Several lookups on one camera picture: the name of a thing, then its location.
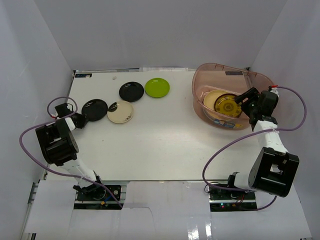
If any lime green plate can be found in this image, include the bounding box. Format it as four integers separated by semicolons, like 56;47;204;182
144;77;170;98

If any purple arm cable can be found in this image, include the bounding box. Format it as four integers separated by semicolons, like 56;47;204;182
201;84;308;212
19;96;124;209

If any pale orange plate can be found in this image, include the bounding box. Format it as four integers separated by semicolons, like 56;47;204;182
203;90;232;112

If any light blue plate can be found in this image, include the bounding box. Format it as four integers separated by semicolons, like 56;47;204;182
203;109;241;123

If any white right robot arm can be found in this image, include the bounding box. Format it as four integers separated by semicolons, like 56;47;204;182
225;87;300;200

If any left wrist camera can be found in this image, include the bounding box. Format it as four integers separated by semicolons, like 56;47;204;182
53;103;72;119

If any cream plate with black patch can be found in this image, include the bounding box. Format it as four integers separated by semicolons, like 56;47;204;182
107;100;134;124

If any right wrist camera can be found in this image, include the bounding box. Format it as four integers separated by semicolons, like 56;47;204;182
268;85;280;97

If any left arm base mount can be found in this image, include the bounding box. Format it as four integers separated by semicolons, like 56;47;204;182
73;188;123;210

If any translucent pink plastic bin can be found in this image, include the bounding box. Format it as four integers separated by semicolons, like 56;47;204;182
191;63;273;130

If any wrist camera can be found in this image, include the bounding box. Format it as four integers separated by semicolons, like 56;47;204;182
53;103;72;119
268;85;280;97

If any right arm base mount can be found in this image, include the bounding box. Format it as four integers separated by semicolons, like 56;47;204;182
204;185;258;213

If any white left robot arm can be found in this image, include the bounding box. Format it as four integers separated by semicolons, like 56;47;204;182
35;103;107;200

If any yellow patterned brown-rimmed plate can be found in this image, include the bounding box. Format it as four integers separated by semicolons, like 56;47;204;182
213;93;242;118

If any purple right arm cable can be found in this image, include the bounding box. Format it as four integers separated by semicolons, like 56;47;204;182
201;84;308;212

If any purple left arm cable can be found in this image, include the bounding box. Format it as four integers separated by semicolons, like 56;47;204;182
19;96;124;209

